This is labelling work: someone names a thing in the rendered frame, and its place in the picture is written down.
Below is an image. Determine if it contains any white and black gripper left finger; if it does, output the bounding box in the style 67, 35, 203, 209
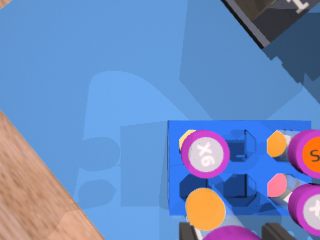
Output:
179, 222, 199, 240

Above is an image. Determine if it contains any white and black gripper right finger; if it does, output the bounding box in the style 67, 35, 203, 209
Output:
262, 222, 297, 240

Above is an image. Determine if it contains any blue tube rack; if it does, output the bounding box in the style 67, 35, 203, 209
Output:
167, 120, 311, 216

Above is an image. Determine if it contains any blue bench mat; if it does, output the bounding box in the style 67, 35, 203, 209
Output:
0, 0, 320, 240

